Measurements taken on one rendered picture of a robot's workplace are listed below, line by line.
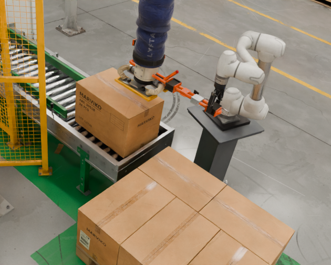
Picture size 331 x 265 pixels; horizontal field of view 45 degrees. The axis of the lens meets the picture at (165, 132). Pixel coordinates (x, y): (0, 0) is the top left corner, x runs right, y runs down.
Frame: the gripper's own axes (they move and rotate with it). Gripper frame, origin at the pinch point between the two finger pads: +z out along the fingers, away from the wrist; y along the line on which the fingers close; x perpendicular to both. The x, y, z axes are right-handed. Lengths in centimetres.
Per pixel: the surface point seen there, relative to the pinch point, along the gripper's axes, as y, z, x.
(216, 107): 1.0, -1.9, 2.4
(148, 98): 13.6, 11.3, -44.2
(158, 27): 7, -38, -50
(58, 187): 49, 125, -100
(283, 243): -1, 71, 80
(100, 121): 22, 51, -81
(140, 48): 12, -20, -59
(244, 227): 8, 71, 53
